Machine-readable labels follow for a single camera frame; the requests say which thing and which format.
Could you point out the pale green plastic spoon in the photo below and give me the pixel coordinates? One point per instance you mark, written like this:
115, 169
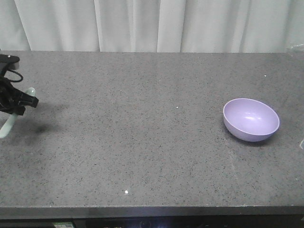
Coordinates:
6, 128

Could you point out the black drawer disinfection cabinet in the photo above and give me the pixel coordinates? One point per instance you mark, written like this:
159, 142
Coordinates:
214, 221

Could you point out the white curtain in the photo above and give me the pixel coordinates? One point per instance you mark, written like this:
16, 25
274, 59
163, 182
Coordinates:
244, 26

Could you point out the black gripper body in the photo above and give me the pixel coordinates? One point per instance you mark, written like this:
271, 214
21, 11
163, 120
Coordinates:
7, 91

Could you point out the purple plastic bowl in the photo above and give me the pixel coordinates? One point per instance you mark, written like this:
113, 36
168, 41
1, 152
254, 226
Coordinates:
250, 120

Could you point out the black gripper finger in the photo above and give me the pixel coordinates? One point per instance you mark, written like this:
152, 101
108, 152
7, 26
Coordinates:
27, 98
18, 110

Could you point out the black built-in dishwasher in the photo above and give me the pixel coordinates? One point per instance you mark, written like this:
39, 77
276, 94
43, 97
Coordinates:
42, 223

